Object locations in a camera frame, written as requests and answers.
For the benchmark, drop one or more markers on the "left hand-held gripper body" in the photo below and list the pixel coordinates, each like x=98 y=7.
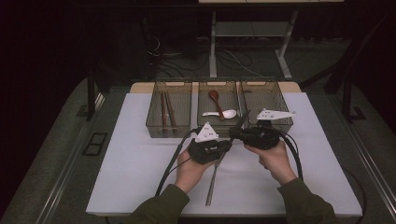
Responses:
x=204 y=152

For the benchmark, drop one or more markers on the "metal floor rail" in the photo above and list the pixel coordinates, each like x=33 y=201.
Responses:
x=67 y=168
x=370 y=161

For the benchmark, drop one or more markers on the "white ceramic spoon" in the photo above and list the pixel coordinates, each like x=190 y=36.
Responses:
x=229 y=114

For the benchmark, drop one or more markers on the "black floor socket frame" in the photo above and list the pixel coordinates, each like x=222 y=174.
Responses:
x=95 y=143

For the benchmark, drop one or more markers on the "white metal desk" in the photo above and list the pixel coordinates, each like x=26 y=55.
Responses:
x=249 y=29

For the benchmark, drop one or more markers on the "clear brown plastic bin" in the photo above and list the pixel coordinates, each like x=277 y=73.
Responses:
x=264 y=99
x=204 y=102
x=183 y=109

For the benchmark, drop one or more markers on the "person's right hand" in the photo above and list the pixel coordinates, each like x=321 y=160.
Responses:
x=275 y=161

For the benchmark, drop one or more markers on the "wooden spoon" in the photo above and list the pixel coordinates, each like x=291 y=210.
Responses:
x=214 y=96

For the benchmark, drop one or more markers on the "black metal stand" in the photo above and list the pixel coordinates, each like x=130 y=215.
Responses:
x=348 y=99
x=91 y=96

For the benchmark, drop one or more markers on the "brown wooden chopstick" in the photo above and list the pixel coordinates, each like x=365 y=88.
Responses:
x=163 y=112
x=171 y=110

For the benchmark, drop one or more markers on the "person's left hand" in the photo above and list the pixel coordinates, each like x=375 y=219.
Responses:
x=190 y=171

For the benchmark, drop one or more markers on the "white table mat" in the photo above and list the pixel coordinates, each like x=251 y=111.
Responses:
x=124 y=155

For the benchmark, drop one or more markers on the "silver fork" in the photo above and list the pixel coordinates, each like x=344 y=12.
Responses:
x=212 y=183

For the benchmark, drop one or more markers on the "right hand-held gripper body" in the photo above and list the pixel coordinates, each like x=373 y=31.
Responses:
x=261 y=137

